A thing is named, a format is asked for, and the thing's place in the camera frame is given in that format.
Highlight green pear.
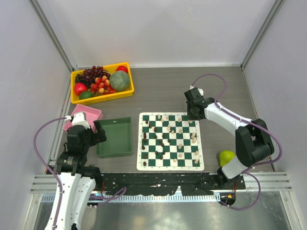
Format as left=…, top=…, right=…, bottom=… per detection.
left=219, top=150, right=236, bottom=167

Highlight dark purple grape bunch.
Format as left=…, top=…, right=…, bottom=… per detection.
left=74, top=66, right=111, bottom=89

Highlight red apple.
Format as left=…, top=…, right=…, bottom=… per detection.
left=116, top=65, right=129, bottom=73
left=73, top=82, right=88, bottom=96

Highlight red yellow cherry bunch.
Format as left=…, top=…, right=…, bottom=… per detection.
left=89, top=76, right=116, bottom=96

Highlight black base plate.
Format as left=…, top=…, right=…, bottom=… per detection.
left=95, top=172, right=246, bottom=196

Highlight green plastic tray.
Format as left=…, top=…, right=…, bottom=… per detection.
left=96, top=117, right=133, bottom=159

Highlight white slotted cable duct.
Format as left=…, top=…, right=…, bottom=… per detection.
left=41, top=192, right=221, bottom=204

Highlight red apple front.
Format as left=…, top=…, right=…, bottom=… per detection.
left=73, top=82, right=88, bottom=96

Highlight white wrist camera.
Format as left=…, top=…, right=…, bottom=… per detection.
left=65, top=112, right=90, bottom=129
left=189, top=85, right=203, bottom=96

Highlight pink plastic box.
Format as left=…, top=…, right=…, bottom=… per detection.
left=63, top=104, right=104, bottom=133

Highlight yellow plastic fruit bin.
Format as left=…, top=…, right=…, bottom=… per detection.
left=71, top=62, right=134, bottom=105

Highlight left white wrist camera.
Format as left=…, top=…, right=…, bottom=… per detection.
left=65, top=112, right=90, bottom=129

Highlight green lime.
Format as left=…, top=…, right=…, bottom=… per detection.
left=79, top=91, right=94, bottom=100

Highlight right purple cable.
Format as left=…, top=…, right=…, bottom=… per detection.
left=190, top=73, right=283, bottom=211

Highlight purple cable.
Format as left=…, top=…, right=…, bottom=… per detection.
left=33, top=116, right=72, bottom=230
left=190, top=73, right=283, bottom=211

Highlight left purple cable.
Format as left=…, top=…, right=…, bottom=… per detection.
left=33, top=116, right=72, bottom=230

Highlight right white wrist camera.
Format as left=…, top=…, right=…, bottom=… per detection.
left=189, top=85, right=203, bottom=96

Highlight red apple back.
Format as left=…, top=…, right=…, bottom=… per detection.
left=116, top=65, right=129, bottom=73

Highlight green melon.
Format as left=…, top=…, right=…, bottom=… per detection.
left=110, top=70, right=130, bottom=92

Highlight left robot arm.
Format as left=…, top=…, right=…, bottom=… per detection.
left=45, top=120, right=106, bottom=230

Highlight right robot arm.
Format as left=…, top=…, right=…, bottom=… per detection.
left=184, top=86, right=274, bottom=189

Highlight green white chess board mat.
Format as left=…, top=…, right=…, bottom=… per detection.
left=136, top=112, right=204, bottom=172

